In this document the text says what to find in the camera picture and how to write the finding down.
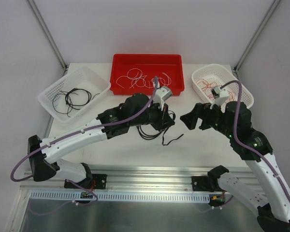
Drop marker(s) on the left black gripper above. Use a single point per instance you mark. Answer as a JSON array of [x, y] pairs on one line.
[[164, 118]]

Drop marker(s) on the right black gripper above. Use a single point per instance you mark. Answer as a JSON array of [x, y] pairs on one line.
[[205, 116]]

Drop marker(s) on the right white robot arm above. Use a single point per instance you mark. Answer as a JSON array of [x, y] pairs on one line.
[[273, 209]]

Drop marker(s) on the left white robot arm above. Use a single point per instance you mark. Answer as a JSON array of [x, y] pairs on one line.
[[47, 160]]

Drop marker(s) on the white oval perforated basket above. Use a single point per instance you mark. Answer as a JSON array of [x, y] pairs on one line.
[[206, 78]]

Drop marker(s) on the red plastic bin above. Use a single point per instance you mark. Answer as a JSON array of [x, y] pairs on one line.
[[135, 73]]

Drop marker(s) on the translucent white rectangular basket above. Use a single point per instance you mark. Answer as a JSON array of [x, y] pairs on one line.
[[74, 94]]

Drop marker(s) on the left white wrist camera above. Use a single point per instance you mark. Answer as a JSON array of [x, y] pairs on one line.
[[162, 94]]

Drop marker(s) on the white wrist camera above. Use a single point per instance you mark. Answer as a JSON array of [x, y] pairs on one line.
[[220, 96], [162, 94]]

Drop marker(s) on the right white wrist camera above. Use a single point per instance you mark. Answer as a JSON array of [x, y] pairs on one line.
[[220, 96]]

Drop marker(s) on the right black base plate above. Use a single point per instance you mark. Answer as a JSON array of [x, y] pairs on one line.
[[200, 183]]

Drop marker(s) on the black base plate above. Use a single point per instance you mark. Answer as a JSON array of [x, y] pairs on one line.
[[200, 183], [96, 181]]

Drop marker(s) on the aluminium mounting rail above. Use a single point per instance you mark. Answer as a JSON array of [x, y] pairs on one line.
[[148, 179]]

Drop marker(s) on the white slotted cable duct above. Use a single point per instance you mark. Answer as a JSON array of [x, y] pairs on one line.
[[121, 196]]

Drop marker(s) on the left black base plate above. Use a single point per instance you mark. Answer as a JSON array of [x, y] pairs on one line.
[[96, 181]]

